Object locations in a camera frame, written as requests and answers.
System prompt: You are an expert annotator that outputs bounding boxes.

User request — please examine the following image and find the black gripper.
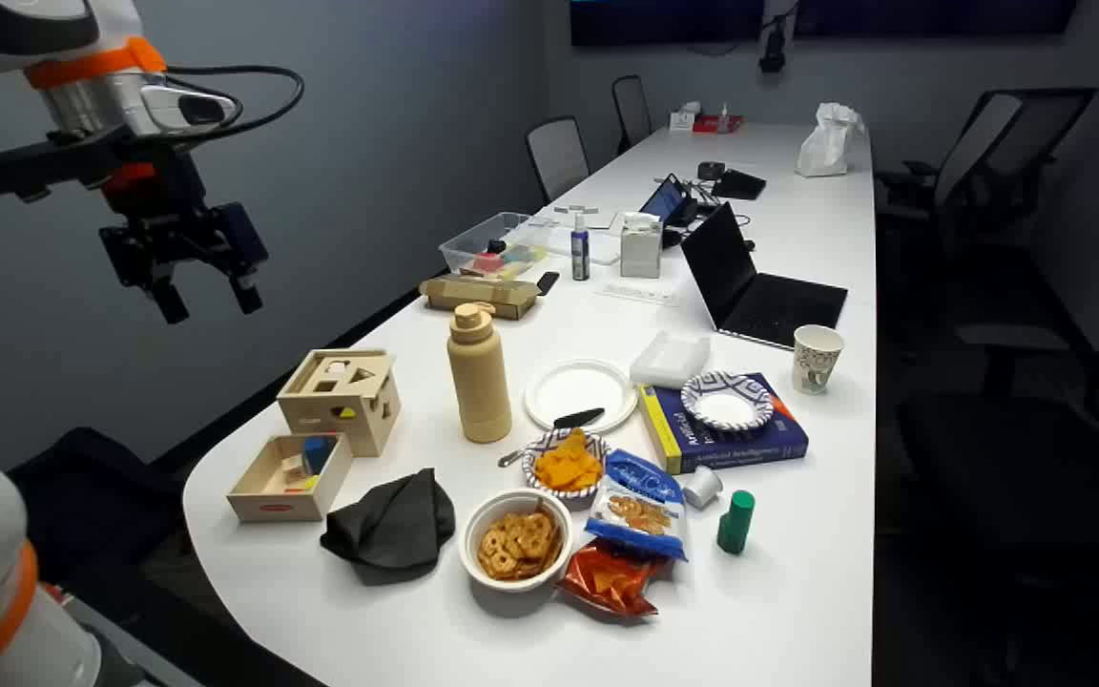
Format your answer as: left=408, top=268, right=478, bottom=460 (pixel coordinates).
left=94, top=151, right=275, bottom=330

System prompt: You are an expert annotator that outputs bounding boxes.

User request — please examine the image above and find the dark grey towel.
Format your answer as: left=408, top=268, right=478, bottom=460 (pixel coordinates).
left=318, top=466, right=462, bottom=588

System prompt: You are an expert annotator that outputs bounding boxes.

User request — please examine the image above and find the wooden shape sorter box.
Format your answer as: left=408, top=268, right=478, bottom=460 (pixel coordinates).
left=275, top=348, right=406, bottom=462

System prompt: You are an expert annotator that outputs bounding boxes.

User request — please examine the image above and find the blue toy block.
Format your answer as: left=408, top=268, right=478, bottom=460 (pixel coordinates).
left=298, top=433, right=340, bottom=479

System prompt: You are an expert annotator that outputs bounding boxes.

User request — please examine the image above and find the black bag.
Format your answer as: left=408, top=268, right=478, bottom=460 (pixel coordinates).
left=8, top=423, right=191, bottom=603

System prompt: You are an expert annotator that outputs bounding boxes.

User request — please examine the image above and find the clear plastic bin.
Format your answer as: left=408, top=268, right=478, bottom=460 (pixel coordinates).
left=434, top=207, right=557, bottom=280

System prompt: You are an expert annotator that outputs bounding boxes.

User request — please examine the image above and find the tan water bottle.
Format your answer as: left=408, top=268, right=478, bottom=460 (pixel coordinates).
left=446, top=303, right=519, bottom=446

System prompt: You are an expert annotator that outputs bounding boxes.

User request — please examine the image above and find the white paper plate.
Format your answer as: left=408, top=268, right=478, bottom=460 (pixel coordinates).
left=519, top=359, right=641, bottom=438

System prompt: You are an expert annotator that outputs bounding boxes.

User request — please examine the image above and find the small spray bottle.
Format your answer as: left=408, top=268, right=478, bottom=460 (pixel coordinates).
left=567, top=214, right=595, bottom=287

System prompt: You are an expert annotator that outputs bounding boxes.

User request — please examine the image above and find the grey office chair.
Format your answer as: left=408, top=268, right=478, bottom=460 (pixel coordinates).
left=607, top=73, right=658, bottom=156
left=524, top=116, right=595, bottom=207

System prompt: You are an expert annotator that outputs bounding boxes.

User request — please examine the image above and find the black knife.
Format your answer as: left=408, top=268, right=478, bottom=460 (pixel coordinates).
left=551, top=404, right=607, bottom=433

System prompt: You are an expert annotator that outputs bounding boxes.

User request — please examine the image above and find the small bowl of orange chips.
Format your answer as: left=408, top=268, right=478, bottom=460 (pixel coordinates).
left=524, top=429, right=609, bottom=504

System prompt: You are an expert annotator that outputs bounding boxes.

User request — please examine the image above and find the white bowl of pretzels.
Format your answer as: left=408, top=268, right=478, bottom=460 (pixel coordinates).
left=459, top=484, right=575, bottom=597

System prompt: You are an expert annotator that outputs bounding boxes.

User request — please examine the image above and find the white tissue box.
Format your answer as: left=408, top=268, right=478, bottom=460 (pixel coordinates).
left=614, top=212, right=669, bottom=283

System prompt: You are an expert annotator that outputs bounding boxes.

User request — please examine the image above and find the white plastic container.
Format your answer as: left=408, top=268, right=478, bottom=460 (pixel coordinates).
left=624, top=330, right=714, bottom=394

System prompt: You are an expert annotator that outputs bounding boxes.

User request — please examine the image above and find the blue screen tablet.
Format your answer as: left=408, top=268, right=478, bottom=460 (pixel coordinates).
left=638, top=172, right=701, bottom=233

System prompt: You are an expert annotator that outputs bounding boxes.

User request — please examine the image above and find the blue snack bag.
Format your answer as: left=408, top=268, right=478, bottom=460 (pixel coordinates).
left=579, top=446, right=691, bottom=567

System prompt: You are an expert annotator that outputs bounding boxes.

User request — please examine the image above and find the orange chip bag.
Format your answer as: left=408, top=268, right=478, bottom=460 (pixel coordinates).
left=552, top=539, right=669, bottom=625

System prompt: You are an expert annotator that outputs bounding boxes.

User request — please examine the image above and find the small silver wrapper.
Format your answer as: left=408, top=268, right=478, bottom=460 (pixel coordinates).
left=674, top=462, right=726, bottom=512

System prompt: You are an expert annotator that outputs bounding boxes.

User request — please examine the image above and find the blue patterned paper bowl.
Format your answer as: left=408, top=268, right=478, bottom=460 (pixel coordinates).
left=678, top=369, right=777, bottom=436

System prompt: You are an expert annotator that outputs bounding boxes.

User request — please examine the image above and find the red box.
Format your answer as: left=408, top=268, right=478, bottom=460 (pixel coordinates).
left=691, top=112, right=748, bottom=138

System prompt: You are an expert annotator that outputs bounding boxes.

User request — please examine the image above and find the black case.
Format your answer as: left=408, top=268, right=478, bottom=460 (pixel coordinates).
left=711, top=165, right=769, bottom=203

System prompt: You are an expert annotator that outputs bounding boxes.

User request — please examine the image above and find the black laptop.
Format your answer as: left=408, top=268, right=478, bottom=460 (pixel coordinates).
left=678, top=200, right=851, bottom=353

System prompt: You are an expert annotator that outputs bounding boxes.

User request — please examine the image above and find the green small bottle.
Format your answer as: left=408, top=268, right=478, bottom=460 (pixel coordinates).
left=714, top=490, right=758, bottom=556

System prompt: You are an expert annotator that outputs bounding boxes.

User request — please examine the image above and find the paper cup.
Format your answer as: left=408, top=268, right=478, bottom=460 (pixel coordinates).
left=789, top=321, right=848, bottom=397

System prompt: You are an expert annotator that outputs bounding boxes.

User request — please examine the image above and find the white plastic bag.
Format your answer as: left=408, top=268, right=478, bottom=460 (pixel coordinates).
left=792, top=98, right=871, bottom=181

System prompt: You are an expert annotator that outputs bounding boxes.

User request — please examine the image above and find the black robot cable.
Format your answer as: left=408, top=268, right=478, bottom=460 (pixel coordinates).
left=165, top=60, right=310, bottom=147

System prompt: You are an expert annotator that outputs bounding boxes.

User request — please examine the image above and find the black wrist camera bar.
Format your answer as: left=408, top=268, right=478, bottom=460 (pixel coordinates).
left=0, top=129, right=137, bottom=207

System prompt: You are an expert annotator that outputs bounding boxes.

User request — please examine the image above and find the wide wall monitor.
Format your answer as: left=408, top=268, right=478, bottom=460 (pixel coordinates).
left=563, top=0, right=769, bottom=54

